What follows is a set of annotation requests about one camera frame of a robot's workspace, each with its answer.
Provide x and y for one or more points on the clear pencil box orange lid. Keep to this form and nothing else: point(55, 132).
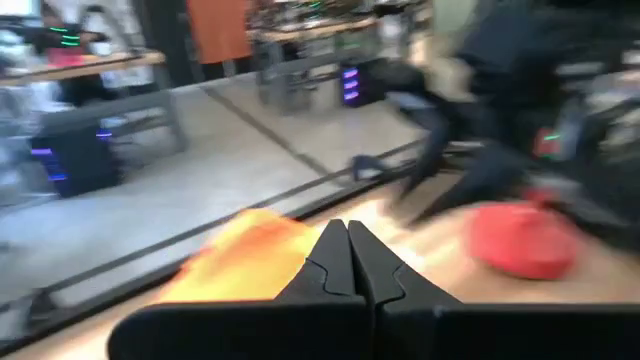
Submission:
point(245, 260)

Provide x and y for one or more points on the person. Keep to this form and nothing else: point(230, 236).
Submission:
point(220, 30)

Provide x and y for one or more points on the black computer tower purple lights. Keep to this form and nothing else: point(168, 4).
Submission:
point(365, 82)
point(75, 165)

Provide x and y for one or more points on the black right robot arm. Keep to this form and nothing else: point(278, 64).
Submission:
point(500, 75)

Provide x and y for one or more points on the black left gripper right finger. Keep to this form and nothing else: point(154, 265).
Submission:
point(500, 332)

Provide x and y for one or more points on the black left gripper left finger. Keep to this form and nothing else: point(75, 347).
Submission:
point(250, 330)

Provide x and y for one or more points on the black device green lights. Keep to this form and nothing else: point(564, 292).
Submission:
point(65, 37)

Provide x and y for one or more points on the grey workbench wooden top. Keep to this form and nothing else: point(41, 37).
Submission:
point(100, 107)
point(310, 60)

